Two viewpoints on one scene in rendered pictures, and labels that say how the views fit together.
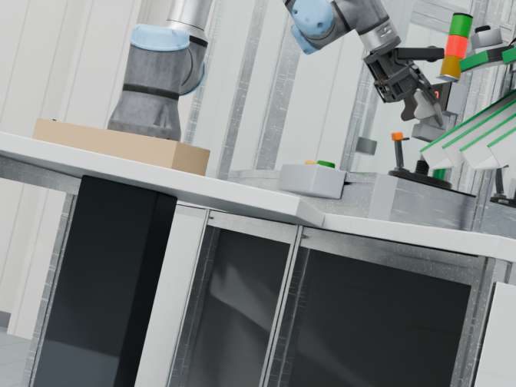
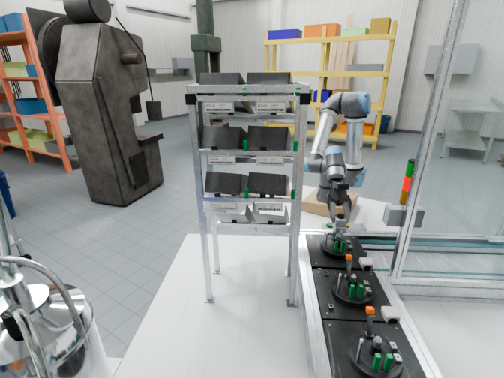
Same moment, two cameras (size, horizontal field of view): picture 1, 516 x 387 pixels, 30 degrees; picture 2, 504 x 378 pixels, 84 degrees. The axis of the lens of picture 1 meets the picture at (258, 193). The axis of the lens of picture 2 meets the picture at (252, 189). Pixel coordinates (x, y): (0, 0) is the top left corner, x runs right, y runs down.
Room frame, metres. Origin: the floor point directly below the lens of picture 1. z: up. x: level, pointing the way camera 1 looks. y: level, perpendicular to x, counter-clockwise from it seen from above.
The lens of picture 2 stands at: (2.11, -1.42, 1.70)
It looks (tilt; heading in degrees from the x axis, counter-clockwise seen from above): 23 degrees down; 113
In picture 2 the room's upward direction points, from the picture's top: 1 degrees counter-clockwise
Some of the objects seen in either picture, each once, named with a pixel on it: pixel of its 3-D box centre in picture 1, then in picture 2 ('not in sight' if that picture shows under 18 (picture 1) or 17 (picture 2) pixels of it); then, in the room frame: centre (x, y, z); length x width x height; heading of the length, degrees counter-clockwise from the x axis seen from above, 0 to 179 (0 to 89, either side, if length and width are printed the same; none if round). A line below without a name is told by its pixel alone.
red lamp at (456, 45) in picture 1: (456, 47); (411, 183); (2.27, -0.39, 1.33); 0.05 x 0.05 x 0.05
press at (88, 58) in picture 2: not in sight; (115, 106); (-1.09, 1.51, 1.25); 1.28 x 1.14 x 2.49; 83
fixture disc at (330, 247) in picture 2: (419, 181); (336, 247); (2.06, -0.34, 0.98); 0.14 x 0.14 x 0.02
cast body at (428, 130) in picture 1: (435, 126); (340, 223); (2.06, -0.34, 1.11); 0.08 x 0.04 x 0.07; 108
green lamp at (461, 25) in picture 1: (460, 28); (414, 169); (2.27, -0.39, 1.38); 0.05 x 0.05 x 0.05
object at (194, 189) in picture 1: (157, 184); (324, 214); (1.93, 0.20, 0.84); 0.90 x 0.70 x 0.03; 170
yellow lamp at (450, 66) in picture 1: (451, 67); (408, 196); (2.27, -0.39, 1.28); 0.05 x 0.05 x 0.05
